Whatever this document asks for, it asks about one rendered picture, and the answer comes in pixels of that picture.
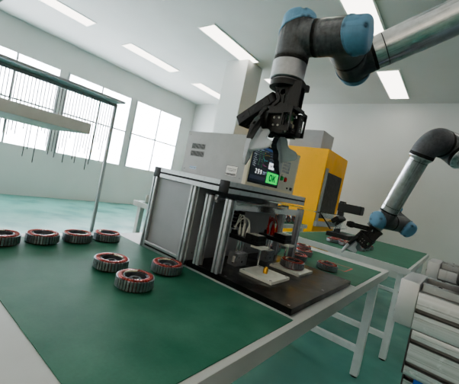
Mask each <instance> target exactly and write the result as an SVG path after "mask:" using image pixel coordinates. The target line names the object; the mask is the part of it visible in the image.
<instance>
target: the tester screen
mask: <svg viewBox="0 0 459 384"><path fill-rule="evenodd" d="M269 162H270V163H273V164H274V160H273V151H272V150H271V149H269V148H266V149H260V150H255V151H254V152H253V156H252V163H251V167H250V171H249V175H250V174H253V175H257V176H260V177H263V178H265V180H266V176H267V173H268V172H271V173H274V174H277V173H276V171H272V170H270V169H268V166H269ZM255 168H259V169H262V170H263V171H262V175H260V174H255ZM248 180H250V181H256V182H260V183H263V184H268V183H265V181H260V180H257V179H254V178H250V177H248ZM269 185H272V186H275V187H277V185H273V184H269Z"/></svg>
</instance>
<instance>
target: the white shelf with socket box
mask: <svg viewBox="0 0 459 384"><path fill-rule="evenodd" d="M0 117H1V118H4V119H7V120H13V121H16V122H19V123H25V124H28V125H31V126H37V127H40V128H44V129H47V130H59V131H65V132H71V133H84V134H90V130H91V124H90V123H86V122H83V121H81V120H76V119H72V118H70V117H65V116H63V115H59V114H55V113H52V112H49V111H46V110H41V109H39V108H35V107H32V106H28V105H26V104H21V103H18V102H15V101H10V100H8V99H4V98H0Z"/></svg>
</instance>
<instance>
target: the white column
mask: <svg viewBox="0 0 459 384"><path fill-rule="evenodd" d="M261 76H262V69H261V68H260V67H259V66H257V65H256V64H255V63H253V62H252V61H251V60H250V59H244V60H232V61H227V64H226V70H225V74H224V78H223V85H222V89H221V93H220V99H219V104H218V108H217V115H216V119H215V123H214V126H213V133H228V134H239V135H247V134H248V131H249V129H246V128H245V127H242V126H239V124H238V121H237V119H236V116H238V115H239V114H240V113H242V112H243V111H244V110H246V109H248V108H249V107H251V106H252V105H253V104H255V102H256V98H257V94H258V87H259V83H260V79H261Z"/></svg>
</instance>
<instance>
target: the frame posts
mask: <svg viewBox="0 0 459 384"><path fill-rule="evenodd" d="M215 195H216V194H209V193H207V194H206V198H205V202H204V209H203V213H202V217H201V224H200V228H199V232H198V236H197V243H196V246H195V250H194V257H193V261H192V264H195V265H202V264H203V260H204V253H205V249H206V245H207V239H208V235H209V231H210V224H211V220H212V215H213V209H214V205H215V202H214V198H215ZM236 201H237V200H235V199H232V198H226V201H225V205H224V209H223V216H222V219H221V224H220V231H219V235H218V238H217V245H216V249H215V253H214V257H213V263H212V268H211V272H212V273H215V274H221V273H222V269H223V262H224V258H225V254H226V247H227V243H228V240H229V236H230V229H231V225H232V221H233V214H234V210H235V207H236ZM297 210H300V215H299V216H295V220H294V227H293V231H292V234H291V235H292V237H291V244H292V245H294V247H292V248H288V253H287V256H288V257H292V258H294V255H295V251H296V247H297V241H298V237H299V234H300V227H301V223H302V219H303V213H304V210H302V209H299V208H297ZM285 216H286V215H281V214H279V215H278V232H282V231H283V227H284V221H285ZM271 249H272V250H275V252H274V255H277V254H278V249H279V242H275V241H273V243H272V247H271Z"/></svg>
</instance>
